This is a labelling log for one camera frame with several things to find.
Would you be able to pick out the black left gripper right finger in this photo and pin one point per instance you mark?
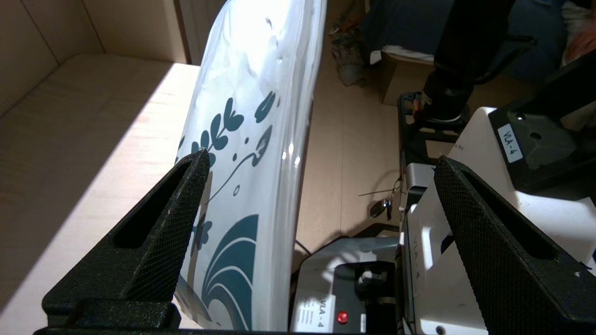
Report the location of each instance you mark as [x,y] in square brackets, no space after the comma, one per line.
[503,260]

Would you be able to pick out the brown cardboard box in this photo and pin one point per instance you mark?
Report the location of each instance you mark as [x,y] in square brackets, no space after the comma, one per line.
[405,79]

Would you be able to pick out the dark blue fabric furniture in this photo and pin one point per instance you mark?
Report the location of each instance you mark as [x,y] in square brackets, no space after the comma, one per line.
[405,23]

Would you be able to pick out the light wood shelf desk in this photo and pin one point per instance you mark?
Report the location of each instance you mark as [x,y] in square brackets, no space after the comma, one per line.
[70,139]

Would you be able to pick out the silver white robot torso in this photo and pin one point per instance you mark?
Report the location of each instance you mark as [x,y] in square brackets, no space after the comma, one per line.
[475,149]

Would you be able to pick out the white horse-print zip pouch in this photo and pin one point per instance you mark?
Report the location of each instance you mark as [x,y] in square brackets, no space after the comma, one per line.
[251,139]

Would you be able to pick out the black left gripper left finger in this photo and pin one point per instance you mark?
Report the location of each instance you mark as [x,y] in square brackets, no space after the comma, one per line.
[149,251]

